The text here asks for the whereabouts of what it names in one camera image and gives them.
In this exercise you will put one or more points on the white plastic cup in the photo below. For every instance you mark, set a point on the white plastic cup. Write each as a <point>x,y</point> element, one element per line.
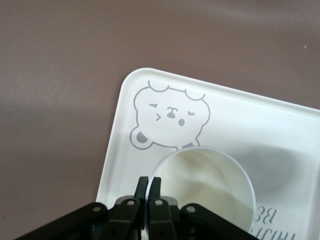
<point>205,180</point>

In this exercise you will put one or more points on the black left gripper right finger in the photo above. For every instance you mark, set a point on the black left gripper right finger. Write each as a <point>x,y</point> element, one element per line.
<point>160,220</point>

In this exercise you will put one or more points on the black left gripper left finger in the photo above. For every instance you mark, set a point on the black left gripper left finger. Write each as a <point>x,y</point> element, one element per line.
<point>120,220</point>

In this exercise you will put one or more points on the white bear print tray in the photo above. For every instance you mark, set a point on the white bear print tray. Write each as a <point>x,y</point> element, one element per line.
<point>237,120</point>

